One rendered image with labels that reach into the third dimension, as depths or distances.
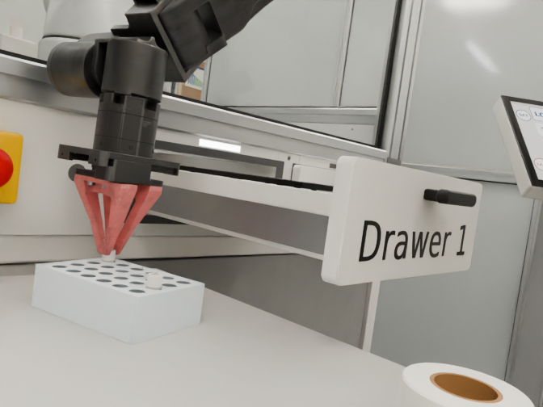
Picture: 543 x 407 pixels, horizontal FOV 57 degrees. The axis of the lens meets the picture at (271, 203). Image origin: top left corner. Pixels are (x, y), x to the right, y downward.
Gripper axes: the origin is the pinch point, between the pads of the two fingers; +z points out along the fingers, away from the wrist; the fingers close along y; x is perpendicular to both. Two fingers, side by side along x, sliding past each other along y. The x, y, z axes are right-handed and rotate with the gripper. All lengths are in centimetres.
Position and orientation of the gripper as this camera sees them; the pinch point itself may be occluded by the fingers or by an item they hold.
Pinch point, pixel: (109, 245)
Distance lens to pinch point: 51.8
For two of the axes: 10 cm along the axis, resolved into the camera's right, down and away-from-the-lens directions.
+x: 8.5, 1.6, -5.0
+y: -5.0, -0.4, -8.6
